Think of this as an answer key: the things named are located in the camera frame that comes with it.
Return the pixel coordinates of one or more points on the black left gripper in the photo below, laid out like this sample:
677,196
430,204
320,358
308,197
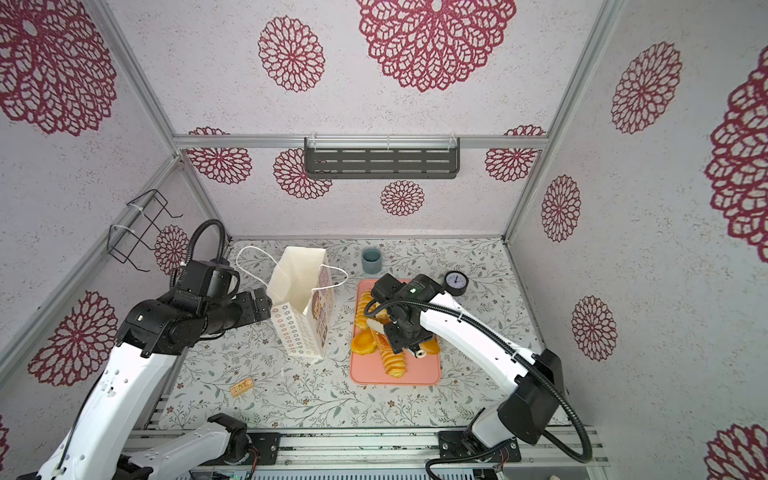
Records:
250,314

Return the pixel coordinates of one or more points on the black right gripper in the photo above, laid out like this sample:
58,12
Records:
395,343

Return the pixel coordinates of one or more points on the long glazed fake bread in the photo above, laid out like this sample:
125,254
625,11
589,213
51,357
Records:
431,346

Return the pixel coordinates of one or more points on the ridged yellow fake bread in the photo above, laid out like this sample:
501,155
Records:
394,364

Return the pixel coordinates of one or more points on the white printed paper bag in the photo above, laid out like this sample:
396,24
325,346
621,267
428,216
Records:
302,285

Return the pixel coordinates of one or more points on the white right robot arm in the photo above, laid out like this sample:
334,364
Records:
532,382

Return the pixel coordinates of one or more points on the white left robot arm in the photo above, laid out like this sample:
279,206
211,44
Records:
155,333

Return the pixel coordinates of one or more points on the round orange fake bun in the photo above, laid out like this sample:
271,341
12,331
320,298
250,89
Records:
363,343

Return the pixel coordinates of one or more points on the sesame fake bread roll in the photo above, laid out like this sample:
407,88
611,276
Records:
360,320

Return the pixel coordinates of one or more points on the pink tray mat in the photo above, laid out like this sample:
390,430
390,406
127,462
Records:
373,361

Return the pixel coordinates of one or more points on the small black alarm clock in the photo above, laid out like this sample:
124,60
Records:
455,283

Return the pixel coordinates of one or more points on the teal ceramic cup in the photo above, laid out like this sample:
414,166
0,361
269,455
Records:
371,260

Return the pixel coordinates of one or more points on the small wooden block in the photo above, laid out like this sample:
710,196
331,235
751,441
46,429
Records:
241,387

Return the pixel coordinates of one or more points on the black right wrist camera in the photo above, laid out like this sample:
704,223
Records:
420,288

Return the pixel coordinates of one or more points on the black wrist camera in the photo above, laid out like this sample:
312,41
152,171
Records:
420,288
208,279

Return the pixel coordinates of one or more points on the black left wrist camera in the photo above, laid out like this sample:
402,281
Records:
208,279

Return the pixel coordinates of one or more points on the black wire wall rack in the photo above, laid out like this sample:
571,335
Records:
125,241

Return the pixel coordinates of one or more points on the metal base rail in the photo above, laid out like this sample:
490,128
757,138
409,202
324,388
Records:
385,449

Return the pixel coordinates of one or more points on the grey wall shelf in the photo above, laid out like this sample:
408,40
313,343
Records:
382,160

